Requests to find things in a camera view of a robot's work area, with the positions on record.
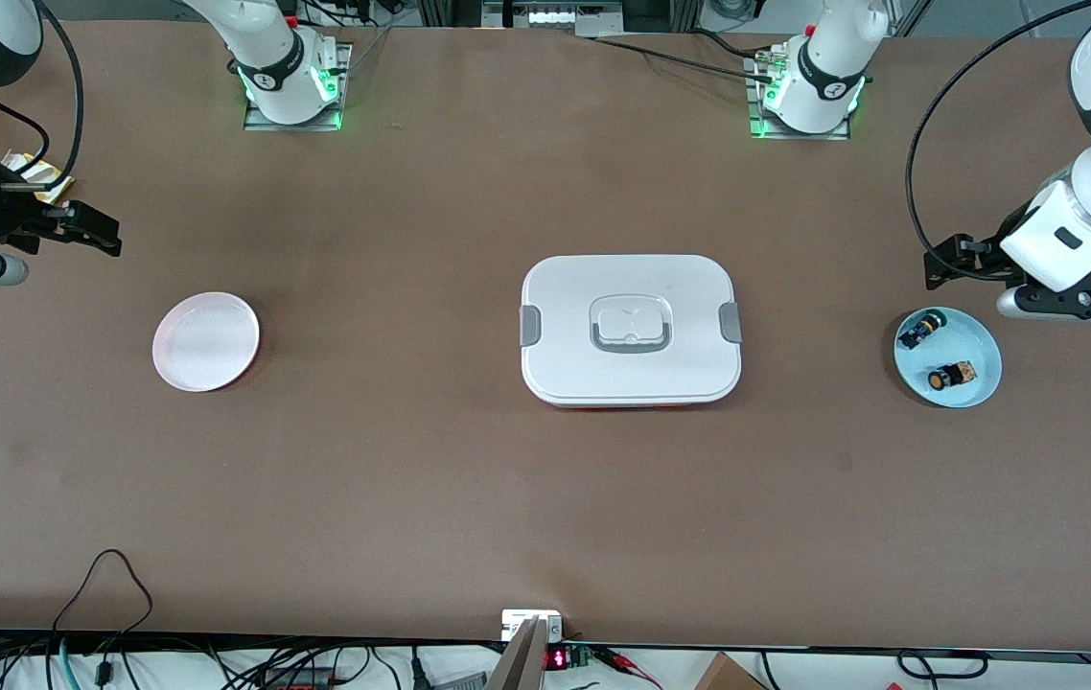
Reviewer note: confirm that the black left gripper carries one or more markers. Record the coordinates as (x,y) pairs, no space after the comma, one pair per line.
(979,257)

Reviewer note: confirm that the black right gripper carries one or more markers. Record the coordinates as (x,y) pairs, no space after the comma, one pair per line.
(1,208)

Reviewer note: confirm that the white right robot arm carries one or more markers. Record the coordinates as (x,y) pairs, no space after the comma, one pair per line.
(267,67)

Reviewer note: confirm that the yellow white small carton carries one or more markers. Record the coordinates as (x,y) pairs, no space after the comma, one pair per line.
(45,177)

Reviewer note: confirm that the black blue small connector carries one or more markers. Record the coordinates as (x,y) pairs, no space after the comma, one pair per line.
(921,331)

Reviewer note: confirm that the light blue round plate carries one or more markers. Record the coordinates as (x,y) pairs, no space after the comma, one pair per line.
(977,335)

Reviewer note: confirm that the pink round plate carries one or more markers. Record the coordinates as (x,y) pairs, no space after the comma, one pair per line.
(205,342)

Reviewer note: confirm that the white lidded lunch box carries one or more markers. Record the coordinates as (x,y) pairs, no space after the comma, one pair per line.
(632,364)

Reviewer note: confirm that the white power strip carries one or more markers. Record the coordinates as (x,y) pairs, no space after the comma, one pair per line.
(555,16)

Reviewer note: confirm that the brown cardboard box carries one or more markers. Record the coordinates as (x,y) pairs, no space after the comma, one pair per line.
(723,676)

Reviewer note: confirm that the red digit display module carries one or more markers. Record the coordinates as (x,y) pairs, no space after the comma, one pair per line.
(557,658)

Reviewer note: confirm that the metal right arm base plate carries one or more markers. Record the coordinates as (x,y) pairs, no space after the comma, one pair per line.
(258,123)

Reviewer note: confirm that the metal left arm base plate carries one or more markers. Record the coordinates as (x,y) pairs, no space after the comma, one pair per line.
(753,115)

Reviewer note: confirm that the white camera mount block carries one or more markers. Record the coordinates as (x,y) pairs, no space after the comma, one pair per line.
(512,623)

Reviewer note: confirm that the aluminium camera mount bar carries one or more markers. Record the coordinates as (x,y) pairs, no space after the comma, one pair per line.
(519,666)

